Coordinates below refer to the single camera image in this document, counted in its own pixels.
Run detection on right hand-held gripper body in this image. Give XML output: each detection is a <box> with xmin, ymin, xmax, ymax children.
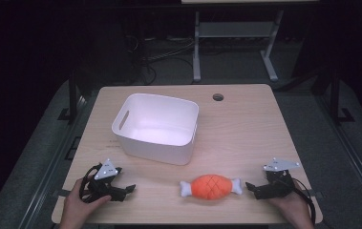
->
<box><xmin>256</xmin><ymin>157</ymin><xmax>302</xmax><ymax>200</ymax></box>

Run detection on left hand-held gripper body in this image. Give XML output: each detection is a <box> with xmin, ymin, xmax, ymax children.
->
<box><xmin>82</xmin><ymin>157</ymin><xmax>128</xmax><ymax>203</ymax></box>

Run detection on orange plush meat toy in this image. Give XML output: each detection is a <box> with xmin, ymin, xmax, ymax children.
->
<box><xmin>179</xmin><ymin>174</ymin><xmax>244</xmax><ymax>201</ymax></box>

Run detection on white plastic bin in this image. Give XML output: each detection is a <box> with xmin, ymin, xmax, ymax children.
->
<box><xmin>111</xmin><ymin>93</ymin><xmax>200</xmax><ymax>166</ymax></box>

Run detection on person's right hand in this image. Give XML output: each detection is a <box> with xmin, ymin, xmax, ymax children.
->
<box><xmin>267</xmin><ymin>181</ymin><xmax>315</xmax><ymax>229</ymax></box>

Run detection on person's left hand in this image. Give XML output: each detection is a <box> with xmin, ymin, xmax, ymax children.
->
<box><xmin>58</xmin><ymin>177</ymin><xmax>113</xmax><ymax>229</ymax></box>

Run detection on black metal stand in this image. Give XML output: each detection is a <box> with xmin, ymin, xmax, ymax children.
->
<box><xmin>327</xmin><ymin>68</ymin><xmax>356</xmax><ymax>126</ymax></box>
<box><xmin>56</xmin><ymin>70</ymin><xmax>81</xmax><ymax>124</ymax></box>

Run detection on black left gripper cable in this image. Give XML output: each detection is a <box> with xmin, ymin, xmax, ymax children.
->
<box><xmin>78</xmin><ymin>163</ymin><xmax>104</xmax><ymax>204</ymax></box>

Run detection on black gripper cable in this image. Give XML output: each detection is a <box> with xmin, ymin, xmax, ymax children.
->
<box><xmin>291</xmin><ymin>177</ymin><xmax>317</xmax><ymax>224</ymax></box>
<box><xmin>78</xmin><ymin>163</ymin><xmax>104</xmax><ymax>204</ymax></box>

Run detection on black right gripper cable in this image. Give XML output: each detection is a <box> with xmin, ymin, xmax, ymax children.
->
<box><xmin>291</xmin><ymin>177</ymin><xmax>317</xmax><ymax>224</ymax></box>

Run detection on black floor cables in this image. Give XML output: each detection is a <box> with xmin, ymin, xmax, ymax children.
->
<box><xmin>123</xmin><ymin>33</ymin><xmax>199</xmax><ymax>86</ymax></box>

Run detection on grey metal desk frame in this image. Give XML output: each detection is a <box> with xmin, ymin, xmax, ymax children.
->
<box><xmin>192</xmin><ymin>10</ymin><xmax>284</xmax><ymax>83</ymax></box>

